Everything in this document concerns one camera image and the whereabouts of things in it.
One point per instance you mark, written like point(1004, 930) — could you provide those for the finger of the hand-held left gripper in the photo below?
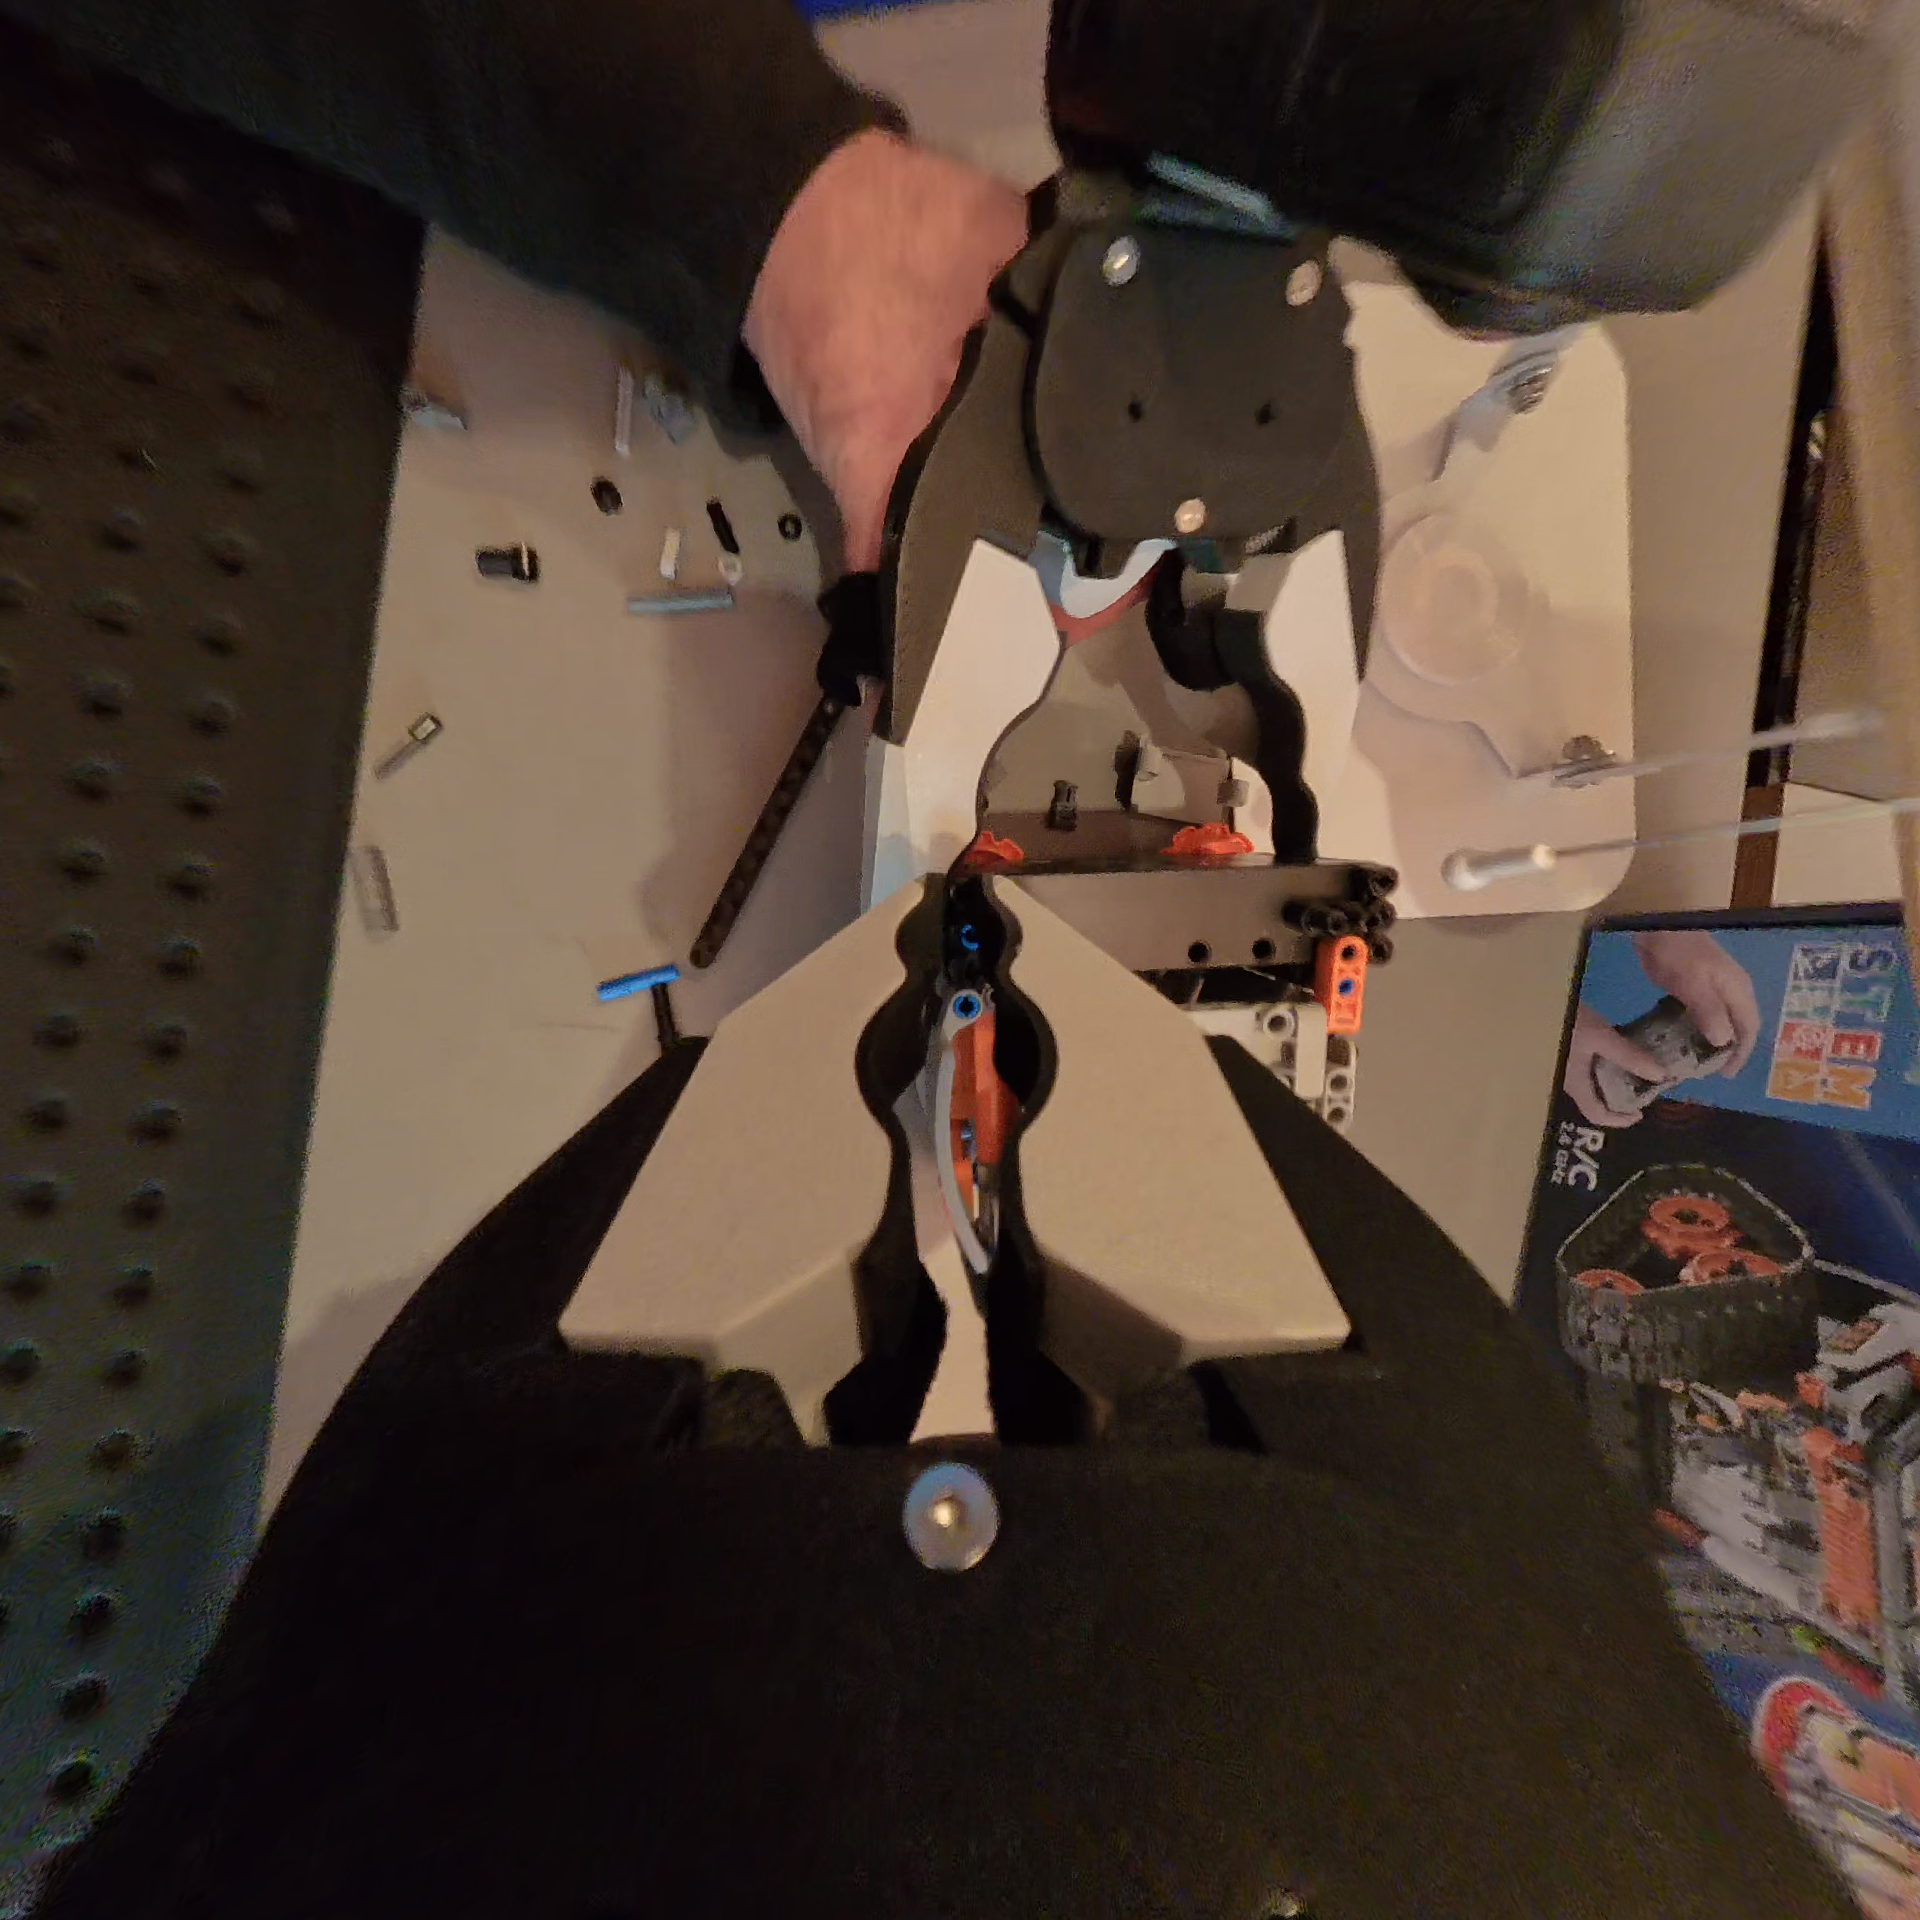
point(960, 675)
point(1328, 660)

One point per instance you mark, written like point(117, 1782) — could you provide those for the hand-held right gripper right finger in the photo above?
point(1185, 1201)

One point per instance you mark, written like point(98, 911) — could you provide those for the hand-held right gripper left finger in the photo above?
point(735, 1201)

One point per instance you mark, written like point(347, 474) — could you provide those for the blue connector pin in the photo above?
point(638, 983)

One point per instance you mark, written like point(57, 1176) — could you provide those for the building block robot vehicle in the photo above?
point(1202, 906)

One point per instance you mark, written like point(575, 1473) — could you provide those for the person's left forearm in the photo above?
point(599, 149)

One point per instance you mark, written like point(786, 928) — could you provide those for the person's left hand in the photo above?
point(886, 300)

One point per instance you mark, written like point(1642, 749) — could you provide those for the white articulated stand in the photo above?
point(1455, 616)

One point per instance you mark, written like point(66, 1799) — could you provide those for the black axle connector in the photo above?
point(1062, 808)

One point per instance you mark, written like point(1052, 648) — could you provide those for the black long pin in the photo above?
point(407, 746)
point(669, 1020)

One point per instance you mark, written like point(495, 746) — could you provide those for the black long holed beam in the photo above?
point(765, 831)

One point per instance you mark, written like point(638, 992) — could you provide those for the white knob rod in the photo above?
point(1479, 867)

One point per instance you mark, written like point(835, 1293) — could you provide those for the black short pin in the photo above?
point(723, 525)

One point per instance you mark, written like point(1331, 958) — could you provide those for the grey thin axle rod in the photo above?
point(683, 600)

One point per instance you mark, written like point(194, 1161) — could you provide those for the grey angled piece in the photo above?
point(670, 408)

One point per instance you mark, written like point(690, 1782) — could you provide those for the white flat bar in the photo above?
point(624, 410)

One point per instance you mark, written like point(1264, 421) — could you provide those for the grey tube connector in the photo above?
point(375, 890)

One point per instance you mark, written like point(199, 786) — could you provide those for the printed robot kit box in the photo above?
point(1725, 1350)

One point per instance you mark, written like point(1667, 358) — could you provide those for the small grey connector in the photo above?
point(437, 410)

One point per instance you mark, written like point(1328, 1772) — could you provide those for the dark perforated pad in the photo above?
point(181, 899)

